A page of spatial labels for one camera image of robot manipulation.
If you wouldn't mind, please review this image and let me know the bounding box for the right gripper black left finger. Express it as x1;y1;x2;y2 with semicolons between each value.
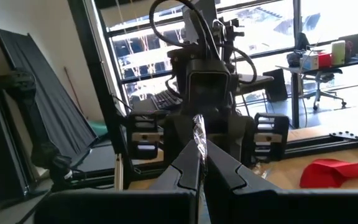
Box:
149;139;203;224

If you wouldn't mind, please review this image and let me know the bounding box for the black computer tower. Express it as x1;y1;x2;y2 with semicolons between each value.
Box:
262;68;289;103

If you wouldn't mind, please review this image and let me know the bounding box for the black fabric panel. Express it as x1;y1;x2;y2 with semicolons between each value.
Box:
0;21;99;162

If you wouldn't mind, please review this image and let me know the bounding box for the black articulated stand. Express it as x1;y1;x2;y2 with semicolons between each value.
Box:
0;70;74;190

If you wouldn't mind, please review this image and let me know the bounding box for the toothbrush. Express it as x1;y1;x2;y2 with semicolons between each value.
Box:
192;113;211;224

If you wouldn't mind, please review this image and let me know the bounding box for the teal cushion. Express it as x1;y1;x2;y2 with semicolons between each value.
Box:
87;120;108;138

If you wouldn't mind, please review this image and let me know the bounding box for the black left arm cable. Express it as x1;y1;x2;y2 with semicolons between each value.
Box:
149;0;258;94

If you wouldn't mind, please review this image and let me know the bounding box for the black office chair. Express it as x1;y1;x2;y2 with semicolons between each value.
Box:
300;67;347;111

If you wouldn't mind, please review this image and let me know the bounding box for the left wrist camera housing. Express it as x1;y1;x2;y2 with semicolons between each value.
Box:
185;58;232;110

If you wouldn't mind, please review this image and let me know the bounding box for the red box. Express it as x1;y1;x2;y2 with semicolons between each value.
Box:
318;52;333;68

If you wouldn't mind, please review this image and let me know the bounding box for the black office desk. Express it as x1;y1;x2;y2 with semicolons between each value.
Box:
275;54;358;129

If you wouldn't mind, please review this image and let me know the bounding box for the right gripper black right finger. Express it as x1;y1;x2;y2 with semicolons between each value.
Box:
203;139;281;224

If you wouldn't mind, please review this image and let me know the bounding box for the red cloth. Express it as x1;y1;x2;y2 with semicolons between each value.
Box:
299;158;358;189

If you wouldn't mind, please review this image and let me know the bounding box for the white green canister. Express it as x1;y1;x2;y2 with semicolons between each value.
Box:
331;40;347;66

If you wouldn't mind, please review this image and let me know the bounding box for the white blue tissue box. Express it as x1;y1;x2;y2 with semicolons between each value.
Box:
301;51;319;71

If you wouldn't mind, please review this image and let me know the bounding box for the black keyboard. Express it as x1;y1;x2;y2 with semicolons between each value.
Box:
150;89;183;110

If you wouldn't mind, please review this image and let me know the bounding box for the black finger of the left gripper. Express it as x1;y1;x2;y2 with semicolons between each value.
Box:
165;113;199;165
208;114;257;166

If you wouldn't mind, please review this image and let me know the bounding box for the black bag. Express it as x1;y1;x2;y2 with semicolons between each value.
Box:
286;32;311;68

